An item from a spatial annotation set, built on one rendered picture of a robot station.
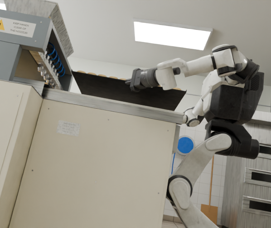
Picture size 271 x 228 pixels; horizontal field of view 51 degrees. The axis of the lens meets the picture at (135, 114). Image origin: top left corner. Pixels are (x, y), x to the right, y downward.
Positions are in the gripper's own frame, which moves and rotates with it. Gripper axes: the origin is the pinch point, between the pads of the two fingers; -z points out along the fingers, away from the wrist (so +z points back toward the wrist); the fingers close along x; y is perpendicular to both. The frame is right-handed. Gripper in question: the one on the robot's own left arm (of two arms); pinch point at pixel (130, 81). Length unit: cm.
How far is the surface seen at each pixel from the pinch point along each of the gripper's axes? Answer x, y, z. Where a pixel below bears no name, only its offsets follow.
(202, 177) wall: -8, -408, -195
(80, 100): -13.5, 13.8, -19.6
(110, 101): -11.2, 2.8, -9.2
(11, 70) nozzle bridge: -11, 49, -25
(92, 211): -65, 2, -7
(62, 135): -33.0, 17.8, -21.9
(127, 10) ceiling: 200, -143, -197
